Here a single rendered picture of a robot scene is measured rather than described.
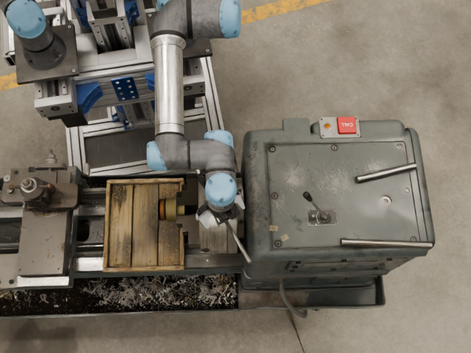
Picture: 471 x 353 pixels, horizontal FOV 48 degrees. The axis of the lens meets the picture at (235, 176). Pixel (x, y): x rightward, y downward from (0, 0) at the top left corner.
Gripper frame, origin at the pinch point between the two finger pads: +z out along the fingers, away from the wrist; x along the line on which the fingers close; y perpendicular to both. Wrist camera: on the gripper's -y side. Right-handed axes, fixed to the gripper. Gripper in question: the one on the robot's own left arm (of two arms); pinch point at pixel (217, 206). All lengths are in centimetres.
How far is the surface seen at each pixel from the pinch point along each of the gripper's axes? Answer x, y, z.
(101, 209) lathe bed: -37, -28, 44
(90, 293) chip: -60, -5, 74
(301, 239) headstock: 17.9, 21.4, 3.2
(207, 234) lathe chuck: -6.7, 4.8, 10.4
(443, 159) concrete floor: 140, 17, 136
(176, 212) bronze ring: -12.1, -7.8, 18.0
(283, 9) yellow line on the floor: 111, -117, 147
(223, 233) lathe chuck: -1.8, 7.2, 10.4
